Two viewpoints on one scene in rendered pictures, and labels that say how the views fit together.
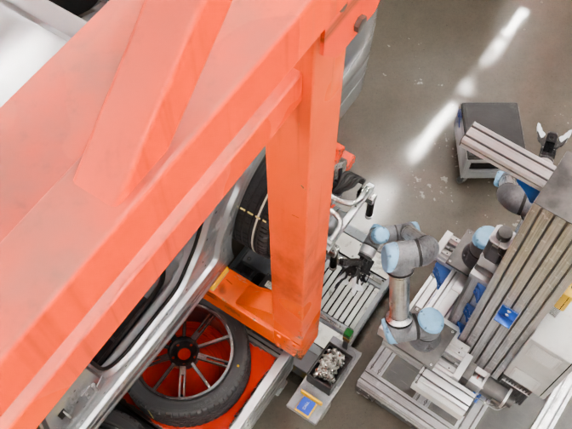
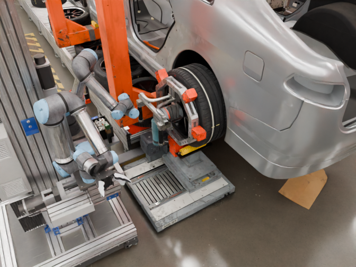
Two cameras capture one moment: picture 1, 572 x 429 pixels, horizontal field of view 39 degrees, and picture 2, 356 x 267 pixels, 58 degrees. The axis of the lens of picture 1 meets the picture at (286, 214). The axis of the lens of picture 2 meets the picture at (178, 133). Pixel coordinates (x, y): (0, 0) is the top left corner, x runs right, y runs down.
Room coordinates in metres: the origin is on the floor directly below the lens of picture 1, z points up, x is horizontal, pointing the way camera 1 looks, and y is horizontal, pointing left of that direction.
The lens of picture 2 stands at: (2.78, -2.02, 2.40)
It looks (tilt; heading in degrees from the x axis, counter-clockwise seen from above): 40 degrees down; 114
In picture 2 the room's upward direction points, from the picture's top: straight up
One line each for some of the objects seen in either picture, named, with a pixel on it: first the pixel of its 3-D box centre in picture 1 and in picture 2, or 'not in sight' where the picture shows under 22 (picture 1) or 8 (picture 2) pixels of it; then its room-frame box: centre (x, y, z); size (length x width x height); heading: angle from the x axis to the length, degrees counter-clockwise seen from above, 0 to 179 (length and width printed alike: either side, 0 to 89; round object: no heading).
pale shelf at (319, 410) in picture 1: (324, 379); (101, 131); (1.17, -0.19, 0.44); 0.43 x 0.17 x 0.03; 146
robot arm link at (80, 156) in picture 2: not in sight; (83, 159); (1.85, -1.14, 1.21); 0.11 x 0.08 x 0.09; 158
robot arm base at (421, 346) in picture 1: (426, 332); (69, 125); (1.25, -0.63, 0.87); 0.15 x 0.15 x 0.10
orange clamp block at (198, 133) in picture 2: (344, 162); (198, 133); (2.17, -0.30, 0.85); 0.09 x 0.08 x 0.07; 146
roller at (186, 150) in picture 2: not in sight; (193, 147); (2.07, -0.11, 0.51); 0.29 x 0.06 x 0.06; 56
